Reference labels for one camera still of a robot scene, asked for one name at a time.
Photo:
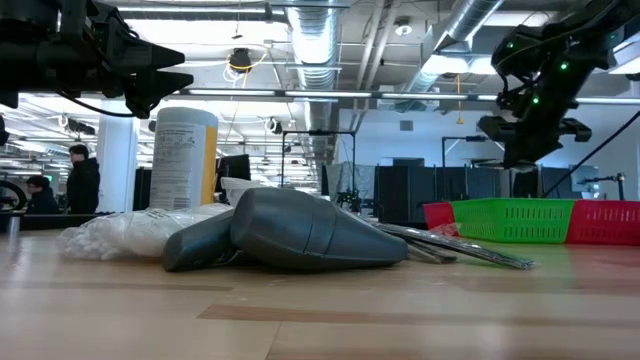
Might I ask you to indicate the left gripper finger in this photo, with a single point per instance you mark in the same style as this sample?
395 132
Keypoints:
160 56
155 87

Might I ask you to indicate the black comb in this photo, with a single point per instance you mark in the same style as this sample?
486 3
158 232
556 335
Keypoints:
465 245

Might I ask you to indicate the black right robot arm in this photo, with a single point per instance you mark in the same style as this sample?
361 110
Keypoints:
550 45

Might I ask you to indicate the grey computer monitor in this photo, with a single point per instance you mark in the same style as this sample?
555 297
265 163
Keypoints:
585 177

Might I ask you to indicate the green plastic basket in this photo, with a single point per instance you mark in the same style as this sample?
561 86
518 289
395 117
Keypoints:
510 220

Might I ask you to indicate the white yellow wipes canister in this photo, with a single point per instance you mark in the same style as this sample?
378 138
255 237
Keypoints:
180 160

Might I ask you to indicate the white building column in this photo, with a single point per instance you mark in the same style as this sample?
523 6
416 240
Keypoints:
117 165

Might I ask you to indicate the red plastic basket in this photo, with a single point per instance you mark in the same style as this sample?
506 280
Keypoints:
437 215
605 222

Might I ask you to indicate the black office partition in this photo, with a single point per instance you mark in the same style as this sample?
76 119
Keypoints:
410 192

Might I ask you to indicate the person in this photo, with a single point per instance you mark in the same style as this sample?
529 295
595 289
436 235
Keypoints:
41 200
82 185

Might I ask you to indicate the black round wheel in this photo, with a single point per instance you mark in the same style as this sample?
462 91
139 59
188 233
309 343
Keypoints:
20 192

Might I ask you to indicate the grey curtain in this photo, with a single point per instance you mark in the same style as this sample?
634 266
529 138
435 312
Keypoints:
350 177

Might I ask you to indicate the long linear light fixture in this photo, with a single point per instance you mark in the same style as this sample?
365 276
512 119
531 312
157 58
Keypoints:
325 93

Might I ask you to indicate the black low counter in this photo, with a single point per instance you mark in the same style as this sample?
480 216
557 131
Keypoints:
50 221

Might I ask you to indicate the black metal stand frame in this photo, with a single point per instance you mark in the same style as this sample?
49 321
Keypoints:
465 138
320 132

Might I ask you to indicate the silver ribbed air duct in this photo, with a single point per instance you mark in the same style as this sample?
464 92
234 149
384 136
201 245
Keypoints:
315 45
465 20

